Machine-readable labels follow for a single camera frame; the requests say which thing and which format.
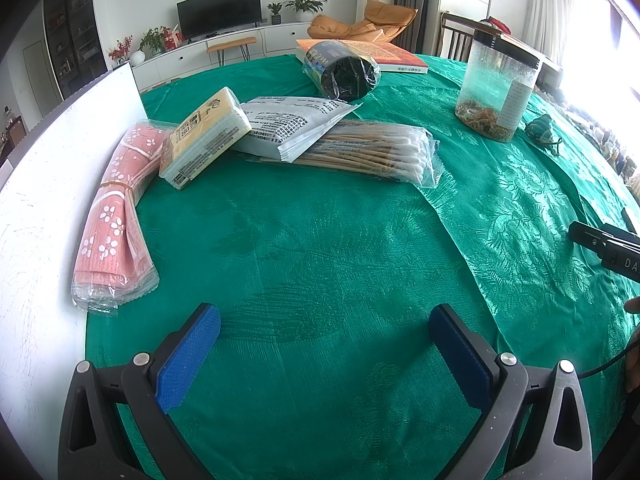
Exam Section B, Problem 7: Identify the dark display shelf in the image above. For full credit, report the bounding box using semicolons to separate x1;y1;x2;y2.
42;0;109;102

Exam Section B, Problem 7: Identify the white television cabinet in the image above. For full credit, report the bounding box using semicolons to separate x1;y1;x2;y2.
117;22;321;94

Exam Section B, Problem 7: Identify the cotton swab pack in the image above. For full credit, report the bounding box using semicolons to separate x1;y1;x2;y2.
259;119;444;190

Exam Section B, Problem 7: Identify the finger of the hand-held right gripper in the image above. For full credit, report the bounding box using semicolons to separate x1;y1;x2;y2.
568;220;640;260

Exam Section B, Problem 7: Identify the red flower bouquet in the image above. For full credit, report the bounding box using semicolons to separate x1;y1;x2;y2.
107;34;134;66

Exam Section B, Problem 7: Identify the large green potted plant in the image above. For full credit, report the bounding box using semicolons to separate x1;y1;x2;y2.
284;0;329;24

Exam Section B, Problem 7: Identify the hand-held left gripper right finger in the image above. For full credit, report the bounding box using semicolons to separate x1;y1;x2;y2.
428;303;594;480

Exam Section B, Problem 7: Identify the flat screen television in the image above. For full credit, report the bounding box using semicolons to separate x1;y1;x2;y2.
176;0;264;41

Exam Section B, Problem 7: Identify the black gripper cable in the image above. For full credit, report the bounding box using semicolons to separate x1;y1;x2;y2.
577;334;640;377

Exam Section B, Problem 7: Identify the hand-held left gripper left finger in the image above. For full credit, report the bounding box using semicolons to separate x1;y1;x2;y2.
59;302;222;480

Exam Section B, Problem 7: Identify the white curtain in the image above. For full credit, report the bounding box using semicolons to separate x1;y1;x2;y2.
522;0;591;69

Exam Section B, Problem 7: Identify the wooden railed crib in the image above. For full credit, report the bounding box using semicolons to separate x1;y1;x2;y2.
439;9;564;92

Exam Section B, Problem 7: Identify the orange book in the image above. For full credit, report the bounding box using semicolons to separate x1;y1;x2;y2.
294;38;430;75

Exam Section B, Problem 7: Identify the wooden bench with metal legs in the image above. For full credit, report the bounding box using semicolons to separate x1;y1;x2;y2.
206;35;258;67

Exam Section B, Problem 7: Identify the black roll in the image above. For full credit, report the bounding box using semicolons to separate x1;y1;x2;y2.
303;40;382;100

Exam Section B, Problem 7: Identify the green patterned tablecloth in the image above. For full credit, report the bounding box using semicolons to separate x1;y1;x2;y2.
85;52;640;480

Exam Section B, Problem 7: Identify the leafy plant with red flowers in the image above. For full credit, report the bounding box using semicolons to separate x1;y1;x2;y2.
138;25;174;57

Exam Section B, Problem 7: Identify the clear jar with black lid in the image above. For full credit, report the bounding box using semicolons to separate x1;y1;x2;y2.
454;27;544;144

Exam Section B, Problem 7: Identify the pink flowered towel packet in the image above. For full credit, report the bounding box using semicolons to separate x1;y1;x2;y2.
71;119;176;316

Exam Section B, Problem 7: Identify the yellow tissue pack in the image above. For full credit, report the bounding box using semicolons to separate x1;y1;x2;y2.
158;87;253;191

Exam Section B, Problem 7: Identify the tan lounge chair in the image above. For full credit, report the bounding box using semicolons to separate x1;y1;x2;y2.
349;0;419;46

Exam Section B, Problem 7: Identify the teal pouch with string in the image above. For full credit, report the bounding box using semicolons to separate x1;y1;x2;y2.
523;112;564;154

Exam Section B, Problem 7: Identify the wooden chair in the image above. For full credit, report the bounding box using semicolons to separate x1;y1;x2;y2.
0;114;27;167

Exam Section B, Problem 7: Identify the white box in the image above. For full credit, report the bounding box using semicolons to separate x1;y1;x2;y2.
0;60;147;461

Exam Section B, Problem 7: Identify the grey printed packet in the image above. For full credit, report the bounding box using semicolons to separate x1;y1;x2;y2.
232;95;364;165

